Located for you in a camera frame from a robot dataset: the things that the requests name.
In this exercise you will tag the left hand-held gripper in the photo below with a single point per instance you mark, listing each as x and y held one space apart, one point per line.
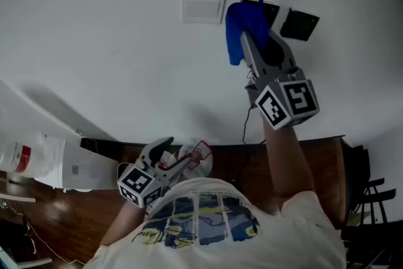
138 182

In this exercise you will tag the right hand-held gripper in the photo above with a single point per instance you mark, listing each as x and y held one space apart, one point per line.
292 97

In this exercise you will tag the black control panel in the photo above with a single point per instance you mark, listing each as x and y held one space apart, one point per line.
272 11
299 24

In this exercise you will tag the blue cloth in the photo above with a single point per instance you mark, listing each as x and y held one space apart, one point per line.
240 20

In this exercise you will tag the person's left forearm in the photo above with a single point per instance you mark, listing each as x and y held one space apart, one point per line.
124 223

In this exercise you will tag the person's right forearm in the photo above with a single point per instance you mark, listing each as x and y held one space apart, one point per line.
285 163

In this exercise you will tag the clear plastic bag red print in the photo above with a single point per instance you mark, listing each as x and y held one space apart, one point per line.
201 163

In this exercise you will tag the white box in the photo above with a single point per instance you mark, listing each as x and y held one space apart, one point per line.
91 167

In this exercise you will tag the person's white printed t-shirt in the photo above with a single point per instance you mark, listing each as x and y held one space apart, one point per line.
220 242

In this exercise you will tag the clear water jug red label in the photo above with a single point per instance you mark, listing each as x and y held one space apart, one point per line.
31 156

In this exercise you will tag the white flat strip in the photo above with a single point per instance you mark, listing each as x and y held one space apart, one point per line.
17 197

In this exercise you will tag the black bundle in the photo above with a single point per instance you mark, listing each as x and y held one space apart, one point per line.
14 239

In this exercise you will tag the black chair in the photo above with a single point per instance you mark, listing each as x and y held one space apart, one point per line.
371 198

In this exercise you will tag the white wall switch plate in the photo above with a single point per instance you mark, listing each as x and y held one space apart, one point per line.
203 8

